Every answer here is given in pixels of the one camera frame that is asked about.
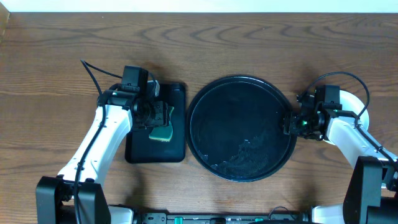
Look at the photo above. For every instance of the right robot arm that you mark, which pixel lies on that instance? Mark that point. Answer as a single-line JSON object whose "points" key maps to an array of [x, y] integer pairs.
{"points": [[374, 167]]}

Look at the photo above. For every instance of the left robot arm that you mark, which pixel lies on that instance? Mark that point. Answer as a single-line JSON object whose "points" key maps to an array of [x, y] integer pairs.
{"points": [[76, 195]]}

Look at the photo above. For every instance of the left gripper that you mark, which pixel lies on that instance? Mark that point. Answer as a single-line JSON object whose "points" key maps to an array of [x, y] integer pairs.
{"points": [[162, 115]]}

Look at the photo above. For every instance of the white plate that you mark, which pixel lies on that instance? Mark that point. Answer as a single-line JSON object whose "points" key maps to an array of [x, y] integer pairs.
{"points": [[351, 102]]}

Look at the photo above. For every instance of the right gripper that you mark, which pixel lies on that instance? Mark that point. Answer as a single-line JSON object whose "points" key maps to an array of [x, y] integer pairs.
{"points": [[295, 116]]}

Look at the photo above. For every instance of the black rectangular tray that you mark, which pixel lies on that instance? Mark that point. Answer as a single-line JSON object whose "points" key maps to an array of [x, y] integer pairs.
{"points": [[142, 148]]}

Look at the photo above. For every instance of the black round tray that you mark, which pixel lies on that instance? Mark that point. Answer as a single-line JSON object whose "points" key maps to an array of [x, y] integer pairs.
{"points": [[234, 128]]}

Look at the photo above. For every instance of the green yellow sponge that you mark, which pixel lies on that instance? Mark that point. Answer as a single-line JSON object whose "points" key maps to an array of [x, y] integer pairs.
{"points": [[164, 133]]}

